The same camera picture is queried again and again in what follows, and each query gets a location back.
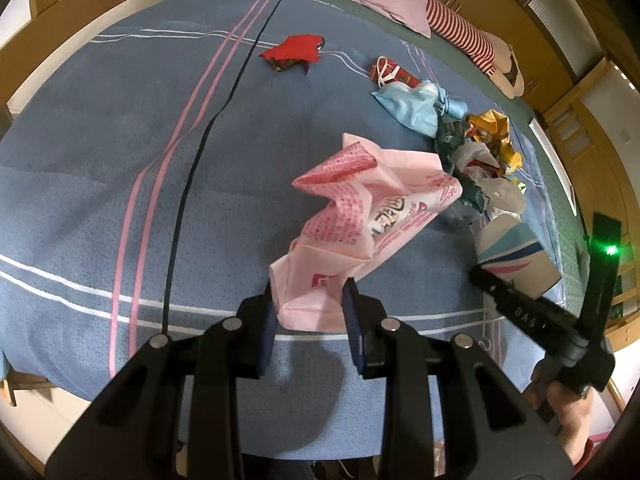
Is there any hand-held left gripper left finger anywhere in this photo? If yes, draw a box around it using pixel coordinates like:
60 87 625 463
45 280 276 480

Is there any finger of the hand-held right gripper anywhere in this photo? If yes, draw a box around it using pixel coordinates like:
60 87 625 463
468 265 583 348

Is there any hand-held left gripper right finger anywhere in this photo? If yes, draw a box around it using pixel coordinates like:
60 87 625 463
341 277 575 480

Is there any pink plastic bag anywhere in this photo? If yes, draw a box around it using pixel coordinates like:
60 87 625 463
269 132 461 333

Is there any yellow snack bag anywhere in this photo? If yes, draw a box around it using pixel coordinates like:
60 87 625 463
467 110 523 171

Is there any person's right hand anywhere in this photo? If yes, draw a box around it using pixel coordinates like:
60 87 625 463
547 381 596 467

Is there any white and blue paper box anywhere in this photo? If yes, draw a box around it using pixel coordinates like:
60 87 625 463
475 212 561 301

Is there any grey crumpled wrapper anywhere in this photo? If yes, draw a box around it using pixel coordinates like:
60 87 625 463
480 175 526 218

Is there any white crumpled plastic bag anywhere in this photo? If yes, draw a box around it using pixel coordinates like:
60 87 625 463
452 142 501 181

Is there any dark green crumpled wrapper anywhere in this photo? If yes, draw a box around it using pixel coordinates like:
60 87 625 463
434 115 473 161

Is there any light blue plastic wrapper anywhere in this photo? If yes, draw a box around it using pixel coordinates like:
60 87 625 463
440 95 469 121

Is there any blue striped blanket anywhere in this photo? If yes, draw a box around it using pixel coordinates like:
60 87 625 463
0 0 566 441

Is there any blue face mask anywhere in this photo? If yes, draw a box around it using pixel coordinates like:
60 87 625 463
371 81 448 138

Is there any small red carton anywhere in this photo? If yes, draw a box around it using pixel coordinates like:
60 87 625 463
370 56 421 88

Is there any red striped plush doll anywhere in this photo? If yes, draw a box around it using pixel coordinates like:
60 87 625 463
425 0 526 98

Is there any red crumpled wrapper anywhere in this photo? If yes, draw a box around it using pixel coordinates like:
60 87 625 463
258 34 326 75

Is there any white slatted blind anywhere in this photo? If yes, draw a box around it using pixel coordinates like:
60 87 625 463
527 0 606 76

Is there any wooden cabinet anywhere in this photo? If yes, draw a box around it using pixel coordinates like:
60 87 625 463
435 0 586 101

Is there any wooden bed headboard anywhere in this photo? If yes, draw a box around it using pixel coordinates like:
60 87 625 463
0 0 261 131

